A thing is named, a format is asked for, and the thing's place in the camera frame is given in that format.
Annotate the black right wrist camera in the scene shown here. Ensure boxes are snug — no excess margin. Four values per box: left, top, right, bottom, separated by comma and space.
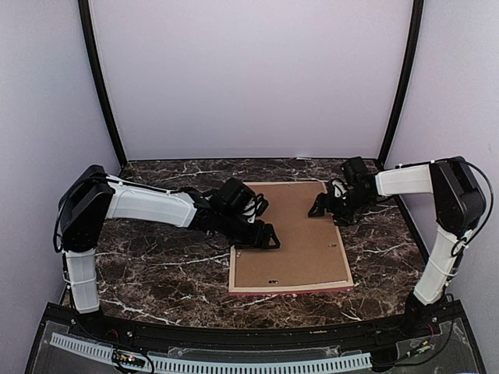
341, 157, 369, 186

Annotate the pink wooden picture frame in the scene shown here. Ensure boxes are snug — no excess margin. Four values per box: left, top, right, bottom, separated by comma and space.
228, 179, 355, 298

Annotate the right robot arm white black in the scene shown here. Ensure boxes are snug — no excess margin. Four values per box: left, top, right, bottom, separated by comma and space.
308, 157, 494, 338

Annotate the black front table rail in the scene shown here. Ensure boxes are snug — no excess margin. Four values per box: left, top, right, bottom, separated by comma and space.
42, 302, 465, 351

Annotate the black right corner post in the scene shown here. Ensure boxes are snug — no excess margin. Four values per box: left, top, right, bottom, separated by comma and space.
377, 0, 424, 169

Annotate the brown cardboard backing board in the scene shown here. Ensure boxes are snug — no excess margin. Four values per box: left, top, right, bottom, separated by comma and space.
233, 183, 350, 289

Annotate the white slotted cable duct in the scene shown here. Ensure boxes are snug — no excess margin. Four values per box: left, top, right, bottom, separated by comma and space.
49, 333, 372, 373

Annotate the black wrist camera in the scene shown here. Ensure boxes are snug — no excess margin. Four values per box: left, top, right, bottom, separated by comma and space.
218, 178, 269, 223
341, 157, 369, 186

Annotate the black left corner post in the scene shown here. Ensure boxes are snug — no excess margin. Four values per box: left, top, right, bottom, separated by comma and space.
77, 0, 128, 168

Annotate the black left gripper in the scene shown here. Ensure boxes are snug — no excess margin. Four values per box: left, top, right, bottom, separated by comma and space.
218, 210, 280, 250

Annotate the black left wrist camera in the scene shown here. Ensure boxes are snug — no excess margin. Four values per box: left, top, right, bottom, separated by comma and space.
218, 178, 269, 223

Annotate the black corner post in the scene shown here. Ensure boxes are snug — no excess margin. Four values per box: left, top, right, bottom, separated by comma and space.
77, 0, 128, 168
377, 0, 424, 169

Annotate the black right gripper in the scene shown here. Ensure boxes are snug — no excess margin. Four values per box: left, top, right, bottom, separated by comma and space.
310, 188, 374, 227

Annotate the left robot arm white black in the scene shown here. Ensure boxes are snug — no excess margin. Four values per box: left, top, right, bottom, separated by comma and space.
52, 164, 281, 340

